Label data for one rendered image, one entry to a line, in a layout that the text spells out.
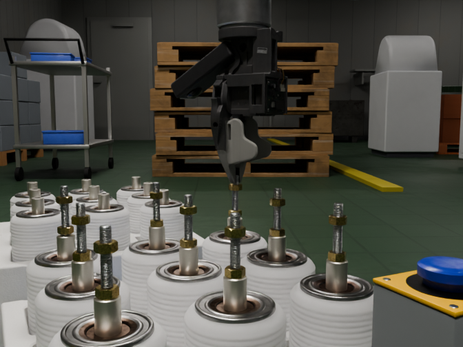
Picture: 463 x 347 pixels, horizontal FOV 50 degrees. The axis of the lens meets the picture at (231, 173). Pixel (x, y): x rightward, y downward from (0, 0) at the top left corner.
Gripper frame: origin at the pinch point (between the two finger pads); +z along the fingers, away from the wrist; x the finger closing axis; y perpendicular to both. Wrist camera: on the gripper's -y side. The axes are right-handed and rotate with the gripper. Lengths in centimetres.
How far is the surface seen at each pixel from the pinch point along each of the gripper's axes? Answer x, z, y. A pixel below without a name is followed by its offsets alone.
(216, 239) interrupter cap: -2.9, 9.2, -0.7
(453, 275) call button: -27.4, 1.9, 33.3
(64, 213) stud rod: -20.3, 3.6, -11.8
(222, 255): -4.7, 10.9, 1.5
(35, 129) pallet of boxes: 270, 5, -401
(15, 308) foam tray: -22.6, 16.5, -19.3
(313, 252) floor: 83, 35, -20
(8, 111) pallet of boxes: 216, -13, -364
